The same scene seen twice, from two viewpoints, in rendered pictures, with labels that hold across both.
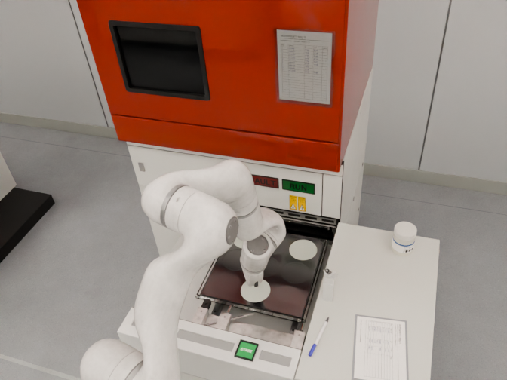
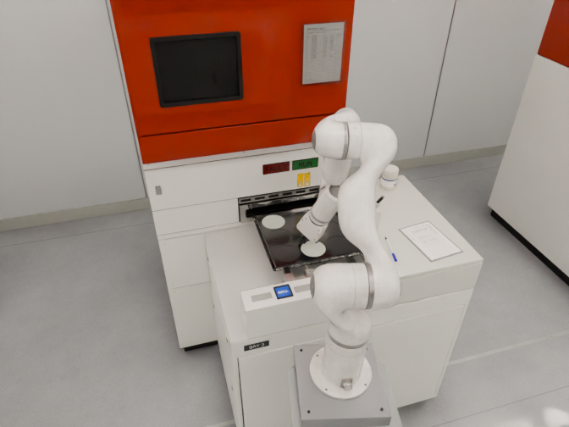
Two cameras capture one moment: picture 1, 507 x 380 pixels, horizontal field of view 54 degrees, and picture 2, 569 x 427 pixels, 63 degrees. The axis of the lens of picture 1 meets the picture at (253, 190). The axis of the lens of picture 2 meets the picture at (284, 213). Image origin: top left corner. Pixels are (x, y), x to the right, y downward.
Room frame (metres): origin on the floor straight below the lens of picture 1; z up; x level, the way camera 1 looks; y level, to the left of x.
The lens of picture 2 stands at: (0.00, 0.98, 2.10)
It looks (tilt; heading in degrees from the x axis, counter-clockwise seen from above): 36 degrees down; 322
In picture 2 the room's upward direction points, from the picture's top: straight up
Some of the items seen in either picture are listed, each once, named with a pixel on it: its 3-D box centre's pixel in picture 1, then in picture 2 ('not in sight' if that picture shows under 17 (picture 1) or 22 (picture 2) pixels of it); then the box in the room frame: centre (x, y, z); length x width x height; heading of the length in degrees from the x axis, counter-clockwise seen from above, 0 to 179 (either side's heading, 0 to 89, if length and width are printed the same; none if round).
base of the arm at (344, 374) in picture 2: not in sight; (344, 352); (0.57, 0.31, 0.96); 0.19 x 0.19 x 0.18
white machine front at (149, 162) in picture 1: (232, 190); (246, 186); (1.41, 0.08, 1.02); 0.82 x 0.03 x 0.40; 68
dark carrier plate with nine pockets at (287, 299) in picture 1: (265, 266); (305, 232); (1.13, -0.02, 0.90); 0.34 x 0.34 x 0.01; 68
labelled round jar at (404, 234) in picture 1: (404, 238); (389, 177); (1.10, -0.48, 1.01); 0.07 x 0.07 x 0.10
